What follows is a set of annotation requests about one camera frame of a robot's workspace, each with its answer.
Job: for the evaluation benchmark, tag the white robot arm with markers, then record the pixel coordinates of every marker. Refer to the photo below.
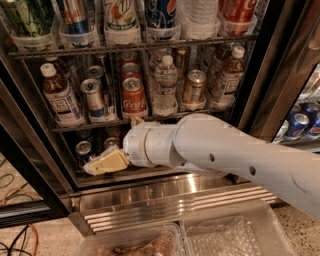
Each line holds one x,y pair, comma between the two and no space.
204,144

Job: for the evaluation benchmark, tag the gold soda can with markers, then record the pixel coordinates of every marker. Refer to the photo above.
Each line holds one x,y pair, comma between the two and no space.
194,86

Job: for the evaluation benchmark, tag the Pepsi can right fridge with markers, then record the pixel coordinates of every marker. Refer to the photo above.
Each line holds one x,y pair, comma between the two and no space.
297,123

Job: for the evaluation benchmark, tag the left iced tea bottle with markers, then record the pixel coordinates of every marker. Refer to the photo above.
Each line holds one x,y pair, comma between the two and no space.
60,95

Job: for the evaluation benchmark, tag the right iced tea bottle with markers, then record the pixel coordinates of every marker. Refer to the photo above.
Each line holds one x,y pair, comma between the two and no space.
229,76

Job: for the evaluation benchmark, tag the right clear plastic bin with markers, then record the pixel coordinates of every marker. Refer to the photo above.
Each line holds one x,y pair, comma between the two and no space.
242,229

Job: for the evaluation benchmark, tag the clear water bottle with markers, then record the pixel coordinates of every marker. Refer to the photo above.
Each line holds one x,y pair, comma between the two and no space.
165,79

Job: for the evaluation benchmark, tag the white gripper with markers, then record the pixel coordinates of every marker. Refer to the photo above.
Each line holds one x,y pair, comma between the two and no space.
133,146

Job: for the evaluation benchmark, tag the blue Pepsi can bottom shelf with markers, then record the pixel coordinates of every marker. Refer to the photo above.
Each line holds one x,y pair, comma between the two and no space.
84,151

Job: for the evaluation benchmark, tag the top shelf Coca-Cola can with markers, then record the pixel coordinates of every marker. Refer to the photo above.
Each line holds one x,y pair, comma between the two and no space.
238,14

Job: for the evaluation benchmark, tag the top shelf 7up can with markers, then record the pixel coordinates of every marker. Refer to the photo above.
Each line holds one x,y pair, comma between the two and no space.
120,15

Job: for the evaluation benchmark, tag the top shelf Pepsi can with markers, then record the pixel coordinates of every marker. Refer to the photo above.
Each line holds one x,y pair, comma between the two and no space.
160,14

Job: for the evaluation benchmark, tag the top shelf water bottle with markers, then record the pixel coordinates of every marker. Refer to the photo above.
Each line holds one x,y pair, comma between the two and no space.
198,18

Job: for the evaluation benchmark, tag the open fridge door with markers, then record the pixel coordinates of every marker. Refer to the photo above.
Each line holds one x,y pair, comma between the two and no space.
28,145

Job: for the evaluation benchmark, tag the gold can bottom shelf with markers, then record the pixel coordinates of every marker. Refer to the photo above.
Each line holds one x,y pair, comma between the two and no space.
111,141

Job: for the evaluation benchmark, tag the iced tea bottle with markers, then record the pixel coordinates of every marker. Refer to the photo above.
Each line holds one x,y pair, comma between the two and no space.
229,76
60,95

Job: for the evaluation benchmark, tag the front Coca-Cola can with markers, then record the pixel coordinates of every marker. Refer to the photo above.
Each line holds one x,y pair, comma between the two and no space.
133,97

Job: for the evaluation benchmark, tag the top shelf green can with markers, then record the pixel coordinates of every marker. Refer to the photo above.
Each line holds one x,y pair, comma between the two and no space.
29,18

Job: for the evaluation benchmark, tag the middle wire shelf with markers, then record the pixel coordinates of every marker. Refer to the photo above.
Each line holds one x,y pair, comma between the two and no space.
223,113

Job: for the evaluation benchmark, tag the upper wire shelf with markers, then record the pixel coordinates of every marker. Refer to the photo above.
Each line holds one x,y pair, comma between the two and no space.
16,53

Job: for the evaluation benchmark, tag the wire shelf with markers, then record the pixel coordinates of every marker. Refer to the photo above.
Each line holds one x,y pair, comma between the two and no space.
16,53
223,113

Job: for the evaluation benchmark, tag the top shelf Red Bull can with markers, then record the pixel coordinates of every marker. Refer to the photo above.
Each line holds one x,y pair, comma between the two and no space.
74,16

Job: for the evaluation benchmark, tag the left clear plastic bin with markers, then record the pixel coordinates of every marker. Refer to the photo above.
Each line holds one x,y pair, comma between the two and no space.
147,240

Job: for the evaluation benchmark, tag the clear plastic bin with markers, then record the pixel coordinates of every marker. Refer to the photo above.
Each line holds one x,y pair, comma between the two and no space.
242,229
147,240

